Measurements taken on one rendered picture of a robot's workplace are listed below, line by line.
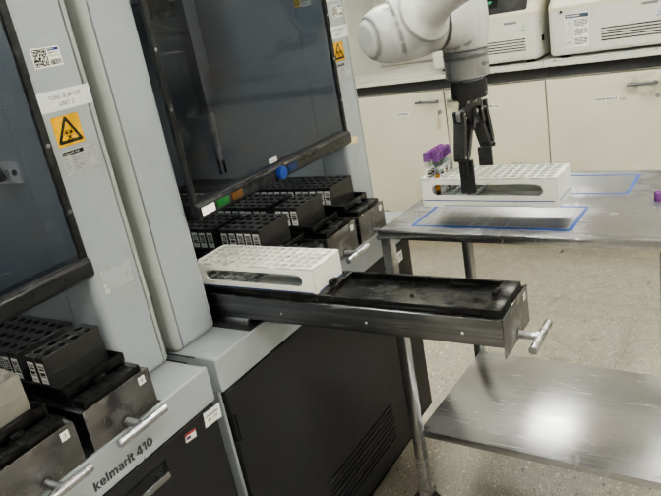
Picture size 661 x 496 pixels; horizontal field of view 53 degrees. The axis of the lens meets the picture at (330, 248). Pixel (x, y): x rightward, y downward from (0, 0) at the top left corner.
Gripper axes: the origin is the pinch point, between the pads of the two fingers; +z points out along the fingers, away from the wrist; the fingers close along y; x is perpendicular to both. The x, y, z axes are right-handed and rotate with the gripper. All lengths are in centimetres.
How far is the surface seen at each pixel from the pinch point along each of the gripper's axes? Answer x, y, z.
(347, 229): 32.5, -4.7, 11.9
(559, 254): 35, 173, 91
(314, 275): 15.7, -42.1, 6.1
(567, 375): -9, 26, 63
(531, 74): 49, 195, 8
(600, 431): -22, 4, 63
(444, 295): -6.6, -35.9, 11.1
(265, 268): 27, -43, 5
